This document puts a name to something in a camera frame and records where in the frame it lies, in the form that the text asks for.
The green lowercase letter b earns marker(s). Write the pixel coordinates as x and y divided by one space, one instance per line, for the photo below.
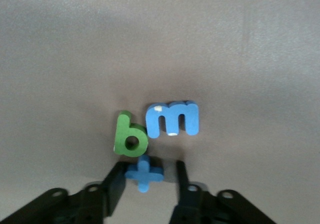
122 134

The blue plus sign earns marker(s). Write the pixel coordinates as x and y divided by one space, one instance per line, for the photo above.
143 175

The brown table cover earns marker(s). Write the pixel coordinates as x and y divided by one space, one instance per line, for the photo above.
160 46

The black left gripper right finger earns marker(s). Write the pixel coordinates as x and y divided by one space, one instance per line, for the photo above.
185 196

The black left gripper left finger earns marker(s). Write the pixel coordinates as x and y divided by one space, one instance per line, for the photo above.
112 191

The blue lowercase letter m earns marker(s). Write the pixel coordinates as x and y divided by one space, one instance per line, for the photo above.
152 119

